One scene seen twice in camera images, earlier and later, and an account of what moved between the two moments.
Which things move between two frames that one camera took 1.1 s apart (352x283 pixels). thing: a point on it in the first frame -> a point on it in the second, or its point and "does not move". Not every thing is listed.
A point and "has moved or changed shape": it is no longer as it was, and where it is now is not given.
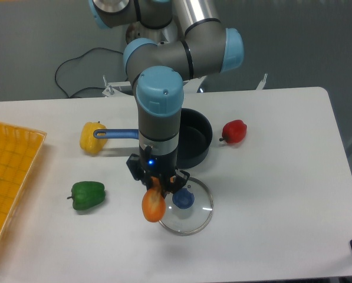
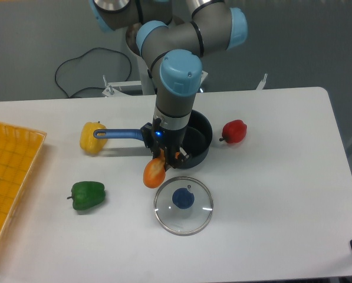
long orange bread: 153,203 has moved or changed shape
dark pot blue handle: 195,137 does not move
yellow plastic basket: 12,152 does not move
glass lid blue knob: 189,210 does not move
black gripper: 145,165 -> 157,138
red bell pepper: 234,131 does not move
